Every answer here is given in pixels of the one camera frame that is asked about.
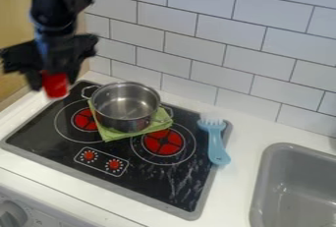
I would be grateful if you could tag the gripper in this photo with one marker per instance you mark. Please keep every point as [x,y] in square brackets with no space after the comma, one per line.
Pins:
[65,52]

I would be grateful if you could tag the red cup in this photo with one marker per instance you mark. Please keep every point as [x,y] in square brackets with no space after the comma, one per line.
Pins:
[55,85]

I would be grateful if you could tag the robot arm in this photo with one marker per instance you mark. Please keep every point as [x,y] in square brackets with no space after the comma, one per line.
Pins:
[54,1]

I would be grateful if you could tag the silver pot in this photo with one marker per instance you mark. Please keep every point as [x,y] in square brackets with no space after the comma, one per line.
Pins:
[126,106]

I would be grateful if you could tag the green cloth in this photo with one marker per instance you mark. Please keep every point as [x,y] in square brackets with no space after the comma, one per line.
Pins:
[114,134]

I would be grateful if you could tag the toy stove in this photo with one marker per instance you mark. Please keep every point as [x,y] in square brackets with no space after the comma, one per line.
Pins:
[109,152]

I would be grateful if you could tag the blue dish brush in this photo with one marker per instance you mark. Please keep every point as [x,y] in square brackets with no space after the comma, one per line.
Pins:
[215,139]

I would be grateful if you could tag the toy sink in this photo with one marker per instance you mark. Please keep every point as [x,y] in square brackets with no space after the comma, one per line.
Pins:
[294,188]

